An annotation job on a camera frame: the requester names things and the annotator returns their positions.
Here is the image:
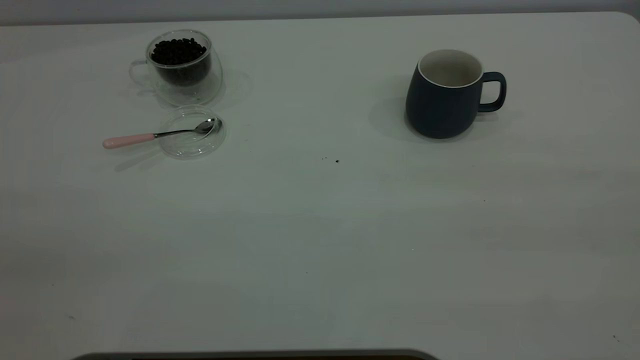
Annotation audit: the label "clear double-wall glass cup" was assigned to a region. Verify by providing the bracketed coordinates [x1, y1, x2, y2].
[129, 29, 224, 107]

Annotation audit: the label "dark grey ceramic mug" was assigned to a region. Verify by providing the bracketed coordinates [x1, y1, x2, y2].
[405, 48, 507, 140]

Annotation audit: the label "heap of coffee beans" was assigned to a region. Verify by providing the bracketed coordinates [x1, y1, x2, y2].
[150, 37, 209, 86]

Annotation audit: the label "pink-handled metal spoon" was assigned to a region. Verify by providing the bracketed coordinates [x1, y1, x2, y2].
[102, 118, 217, 150]

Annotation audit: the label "clear glass saucer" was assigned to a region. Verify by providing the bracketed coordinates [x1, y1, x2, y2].
[159, 105, 227, 160]

